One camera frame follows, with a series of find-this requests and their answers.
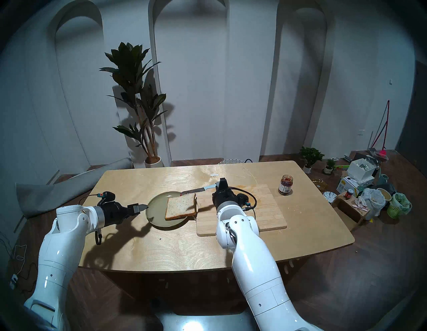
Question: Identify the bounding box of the white plastic bag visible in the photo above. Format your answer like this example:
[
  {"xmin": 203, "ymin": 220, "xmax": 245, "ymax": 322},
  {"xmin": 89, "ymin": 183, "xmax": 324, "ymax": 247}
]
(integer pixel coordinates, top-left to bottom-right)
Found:
[{"xmin": 355, "ymin": 188, "xmax": 386, "ymax": 221}]

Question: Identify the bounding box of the small bushy green potted plant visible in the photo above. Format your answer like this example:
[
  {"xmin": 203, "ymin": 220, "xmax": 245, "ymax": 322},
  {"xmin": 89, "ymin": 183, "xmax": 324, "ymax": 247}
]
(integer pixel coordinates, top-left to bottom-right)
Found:
[{"xmin": 299, "ymin": 146, "xmax": 325, "ymax": 174}]

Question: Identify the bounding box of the open white box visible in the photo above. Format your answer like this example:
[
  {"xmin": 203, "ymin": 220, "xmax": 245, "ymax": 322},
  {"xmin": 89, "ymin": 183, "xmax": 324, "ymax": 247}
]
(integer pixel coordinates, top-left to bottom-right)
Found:
[{"xmin": 347, "ymin": 158, "xmax": 377, "ymax": 182}]

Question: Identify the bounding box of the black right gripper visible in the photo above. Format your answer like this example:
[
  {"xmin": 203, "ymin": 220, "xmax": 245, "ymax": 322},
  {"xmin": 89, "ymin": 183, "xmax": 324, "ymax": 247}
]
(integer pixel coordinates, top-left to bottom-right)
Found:
[{"xmin": 212, "ymin": 178, "xmax": 239, "ymax": 212}]

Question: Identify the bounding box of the wooden cutting board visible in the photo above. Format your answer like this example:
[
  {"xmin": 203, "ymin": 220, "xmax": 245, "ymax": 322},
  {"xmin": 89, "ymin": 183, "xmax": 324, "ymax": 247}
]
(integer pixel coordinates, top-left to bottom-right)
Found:
[{"xmin": 195, "ymin": 184, "xmax": 287, "ymax": 237}]

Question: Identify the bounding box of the tall potted dark-leaved plant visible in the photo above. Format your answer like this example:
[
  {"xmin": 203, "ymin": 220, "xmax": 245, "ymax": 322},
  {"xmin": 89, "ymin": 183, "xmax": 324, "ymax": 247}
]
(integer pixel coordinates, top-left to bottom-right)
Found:
[{"xmin": 99, "ymin": 42, "xmax": 174, "ymax": 168}]

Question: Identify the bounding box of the slice of brown bread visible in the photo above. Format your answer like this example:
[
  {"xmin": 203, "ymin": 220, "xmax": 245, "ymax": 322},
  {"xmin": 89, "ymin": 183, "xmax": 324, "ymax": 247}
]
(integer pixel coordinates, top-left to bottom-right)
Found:
[{"xmin": 165, "ymin": 193, "xmax": 197, "ymax": 221}]

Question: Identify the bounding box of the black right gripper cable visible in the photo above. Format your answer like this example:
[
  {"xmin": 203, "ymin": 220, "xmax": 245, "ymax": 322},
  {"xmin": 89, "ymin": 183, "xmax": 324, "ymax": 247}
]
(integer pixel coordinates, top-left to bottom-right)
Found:
[{"xmin": 230, "ymin": 187, "xmax": 258, "ymax": 211}]

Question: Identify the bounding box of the knife with light blue handle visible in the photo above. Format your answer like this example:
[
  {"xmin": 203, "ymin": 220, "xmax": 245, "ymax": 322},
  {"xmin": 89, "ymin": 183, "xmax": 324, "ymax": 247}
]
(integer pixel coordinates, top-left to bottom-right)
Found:
[{"xmin": 180, "ymin": 186, "xmax": 218, "ymax": 196}]

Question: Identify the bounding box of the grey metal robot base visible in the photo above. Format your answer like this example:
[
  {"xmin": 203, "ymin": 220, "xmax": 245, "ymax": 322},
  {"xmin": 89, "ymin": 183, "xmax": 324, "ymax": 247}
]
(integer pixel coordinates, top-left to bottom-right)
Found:
[{"xmin": 153, "ymin": 300, "xmax": 257, "ymax": 331}]

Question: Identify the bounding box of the glass jar of red jam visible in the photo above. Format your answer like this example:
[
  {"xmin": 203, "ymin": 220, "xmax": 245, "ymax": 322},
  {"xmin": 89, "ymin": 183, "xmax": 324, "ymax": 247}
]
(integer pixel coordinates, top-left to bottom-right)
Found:
[{"xmin": 279, "ymin": 175, "xmax": 294, "ymax": 196}]

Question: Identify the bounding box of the printed white cardboard box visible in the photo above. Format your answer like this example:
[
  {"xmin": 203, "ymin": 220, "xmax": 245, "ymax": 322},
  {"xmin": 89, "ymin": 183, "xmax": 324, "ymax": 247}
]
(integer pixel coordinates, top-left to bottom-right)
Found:
[{"xmin": 336, "ymin": 177, "xmax": 359, "ymax": 195}]

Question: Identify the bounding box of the red-handled broom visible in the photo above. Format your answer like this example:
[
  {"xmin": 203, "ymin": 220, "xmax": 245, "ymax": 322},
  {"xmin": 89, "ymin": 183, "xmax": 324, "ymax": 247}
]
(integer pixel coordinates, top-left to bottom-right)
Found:
[{"xmin": 367, "ymin": 100, "xmax": 390, "ymax": 159}]

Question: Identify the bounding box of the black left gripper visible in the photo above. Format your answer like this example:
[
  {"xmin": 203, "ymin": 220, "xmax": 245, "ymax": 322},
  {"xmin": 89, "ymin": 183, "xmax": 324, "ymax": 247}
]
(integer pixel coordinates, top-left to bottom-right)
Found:
[{"xmin": 98, "ymin": 200, "xmax": 148, "ymax": 228}]

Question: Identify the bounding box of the round pale green plate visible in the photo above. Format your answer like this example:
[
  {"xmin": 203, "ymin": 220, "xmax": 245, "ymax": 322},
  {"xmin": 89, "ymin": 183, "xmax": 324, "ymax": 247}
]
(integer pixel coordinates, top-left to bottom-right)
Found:
[{"xmin": 145, "ymin": 191, "xmax": 199, "ymax": 229}]

